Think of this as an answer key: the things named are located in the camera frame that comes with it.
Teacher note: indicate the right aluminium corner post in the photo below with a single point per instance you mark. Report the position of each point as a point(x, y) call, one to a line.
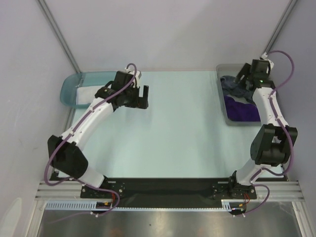
point(279, 27)

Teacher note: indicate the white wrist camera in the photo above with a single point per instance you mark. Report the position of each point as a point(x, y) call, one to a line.
point(137, 75)
point(265, 57)

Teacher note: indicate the aluminium corner post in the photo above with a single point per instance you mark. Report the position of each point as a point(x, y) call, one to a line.
point(58, 34)
point(279, 27)

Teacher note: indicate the clear grey plastic bin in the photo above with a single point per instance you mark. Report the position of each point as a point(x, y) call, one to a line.
point(237, 98)

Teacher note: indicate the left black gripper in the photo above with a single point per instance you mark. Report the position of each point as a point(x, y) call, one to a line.
point(139, 102)

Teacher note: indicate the left aluminium corner post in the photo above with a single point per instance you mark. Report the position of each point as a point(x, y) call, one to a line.
point(58, 34)

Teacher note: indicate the light blue towel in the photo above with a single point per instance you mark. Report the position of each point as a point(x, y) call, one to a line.
point(85, 95)

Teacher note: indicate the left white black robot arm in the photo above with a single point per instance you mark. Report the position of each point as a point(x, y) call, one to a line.
point(66, 151)

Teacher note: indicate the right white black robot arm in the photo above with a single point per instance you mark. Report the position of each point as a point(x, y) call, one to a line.
point(273, 145)

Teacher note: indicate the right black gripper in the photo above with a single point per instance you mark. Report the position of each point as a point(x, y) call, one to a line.
point(247, 77)

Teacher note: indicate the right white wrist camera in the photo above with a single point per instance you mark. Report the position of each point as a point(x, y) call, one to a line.
point(265, 57)

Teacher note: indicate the purple towel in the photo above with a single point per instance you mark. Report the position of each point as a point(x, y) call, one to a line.
point(240, 112)

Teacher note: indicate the teal plastic bin lid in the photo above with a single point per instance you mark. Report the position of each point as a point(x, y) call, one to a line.
point(72, 83)

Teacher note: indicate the dark blue grey towel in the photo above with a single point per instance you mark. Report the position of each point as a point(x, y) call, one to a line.
point(230, 87)

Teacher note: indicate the light blue cable duct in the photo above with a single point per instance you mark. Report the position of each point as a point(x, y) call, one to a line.
point(101, 206)

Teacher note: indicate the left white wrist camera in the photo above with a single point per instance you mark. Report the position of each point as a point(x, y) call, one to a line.
point(137, 75)

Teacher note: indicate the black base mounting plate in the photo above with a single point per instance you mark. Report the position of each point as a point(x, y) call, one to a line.
point(177, 192)

